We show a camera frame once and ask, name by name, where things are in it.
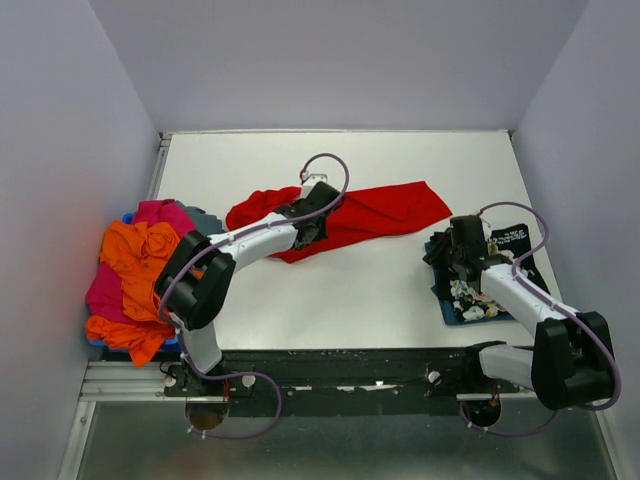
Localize red t shirt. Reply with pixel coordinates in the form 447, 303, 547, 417
225, 181, 452, 264

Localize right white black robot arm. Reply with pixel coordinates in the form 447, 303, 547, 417
423, 215, 621, 410

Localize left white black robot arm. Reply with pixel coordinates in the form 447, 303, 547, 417
154, 181, 345, 395

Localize black floral folded t shirt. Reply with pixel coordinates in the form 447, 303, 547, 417
448, 223, 532, 312

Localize grey blue t shirt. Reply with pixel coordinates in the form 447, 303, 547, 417
176, 201, 226, 236

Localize orange t shirt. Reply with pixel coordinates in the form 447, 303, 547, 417
83, 220, 206, 369

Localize pink t shirt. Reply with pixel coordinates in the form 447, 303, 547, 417
86, 199, 195, 326

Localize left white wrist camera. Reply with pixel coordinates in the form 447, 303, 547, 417
299, 171, 328, 199

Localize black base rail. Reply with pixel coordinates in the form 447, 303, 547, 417
164, 348, 517, 418

